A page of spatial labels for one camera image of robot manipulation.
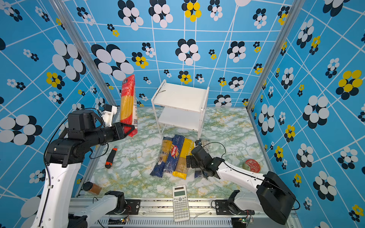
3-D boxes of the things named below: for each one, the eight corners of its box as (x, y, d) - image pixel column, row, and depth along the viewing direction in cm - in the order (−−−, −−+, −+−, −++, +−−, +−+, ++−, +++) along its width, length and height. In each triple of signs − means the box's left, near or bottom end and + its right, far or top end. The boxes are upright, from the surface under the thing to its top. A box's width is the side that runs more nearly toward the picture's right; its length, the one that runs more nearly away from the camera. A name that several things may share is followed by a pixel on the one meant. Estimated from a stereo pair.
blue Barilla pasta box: (164, 171, 87) (163, 169, 84) (173, 137, 103) (172, 134, 100) (177, 173, 86) (177, 171, 84) (184, 138, 102) (184, 135, 99)
